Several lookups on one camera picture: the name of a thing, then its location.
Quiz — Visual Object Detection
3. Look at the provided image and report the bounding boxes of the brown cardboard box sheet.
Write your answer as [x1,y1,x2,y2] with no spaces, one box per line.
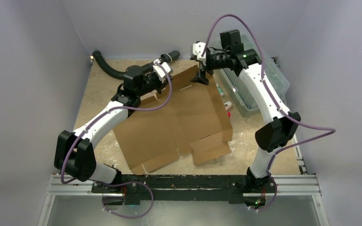
[113,66,233,175]

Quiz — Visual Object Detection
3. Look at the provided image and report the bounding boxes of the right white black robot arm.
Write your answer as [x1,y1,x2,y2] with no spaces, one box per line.
[191,29,301,192]

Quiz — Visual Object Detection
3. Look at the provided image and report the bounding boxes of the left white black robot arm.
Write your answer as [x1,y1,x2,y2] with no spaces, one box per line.
[54,59,173,193]

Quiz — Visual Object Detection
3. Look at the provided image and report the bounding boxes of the green white tube upper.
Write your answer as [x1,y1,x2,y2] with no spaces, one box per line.
[216,84,225,97]

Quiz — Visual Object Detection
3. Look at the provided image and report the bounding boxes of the pink white clip tool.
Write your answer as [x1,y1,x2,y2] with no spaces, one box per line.
[223,101,232,111]

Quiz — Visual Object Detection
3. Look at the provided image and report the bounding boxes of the clear plastic storage bin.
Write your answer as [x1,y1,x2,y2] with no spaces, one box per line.
[213,30,291,121]

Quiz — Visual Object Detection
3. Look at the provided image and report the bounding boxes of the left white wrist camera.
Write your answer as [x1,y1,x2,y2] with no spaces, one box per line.
[152,62,173,81]

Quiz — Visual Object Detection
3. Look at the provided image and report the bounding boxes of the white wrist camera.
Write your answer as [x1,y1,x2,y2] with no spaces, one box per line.
[190,41,206,63]
[152,62,173,81]

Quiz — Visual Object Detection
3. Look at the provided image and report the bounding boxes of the black corrugated hose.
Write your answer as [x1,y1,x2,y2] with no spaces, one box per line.
[92,50,181,81]

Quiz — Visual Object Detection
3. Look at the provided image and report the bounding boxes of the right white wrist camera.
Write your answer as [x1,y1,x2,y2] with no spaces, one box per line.
[190,41,206,63]

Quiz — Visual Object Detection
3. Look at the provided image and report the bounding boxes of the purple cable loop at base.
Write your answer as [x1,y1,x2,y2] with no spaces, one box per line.
[101,180,156,219]

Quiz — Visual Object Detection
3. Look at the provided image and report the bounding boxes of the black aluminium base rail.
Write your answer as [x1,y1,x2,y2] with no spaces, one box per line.
[47,174,321,208]

